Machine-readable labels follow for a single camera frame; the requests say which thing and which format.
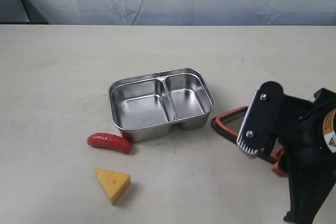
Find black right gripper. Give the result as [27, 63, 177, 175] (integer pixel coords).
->
[262, 87, 335, 223]

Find dark transparent lid orange seal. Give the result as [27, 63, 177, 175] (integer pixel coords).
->
[211, 106, 288, 177]

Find yellow toy cheese wedge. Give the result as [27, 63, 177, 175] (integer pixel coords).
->
[93, 168, 131, 205]

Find red toy sausage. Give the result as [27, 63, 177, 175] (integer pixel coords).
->
[87, 133, 132, 154]

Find steel two-compartment lunch box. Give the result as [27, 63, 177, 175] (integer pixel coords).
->
[108, 68, 215, 142]

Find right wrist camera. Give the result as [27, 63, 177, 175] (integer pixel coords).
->
[236, 81, 284, 158]

